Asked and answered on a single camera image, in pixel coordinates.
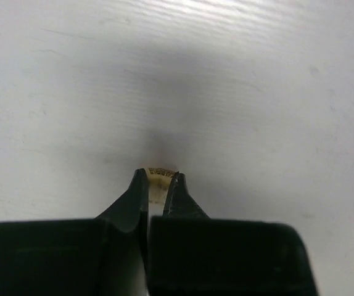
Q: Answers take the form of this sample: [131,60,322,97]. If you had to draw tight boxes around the tan eraser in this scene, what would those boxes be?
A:
[145,168,176,205]

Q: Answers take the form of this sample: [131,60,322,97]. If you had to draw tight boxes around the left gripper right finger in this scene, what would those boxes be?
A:
[148,173,213,295]

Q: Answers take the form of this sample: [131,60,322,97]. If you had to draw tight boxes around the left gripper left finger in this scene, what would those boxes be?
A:
[93,168,149,295]

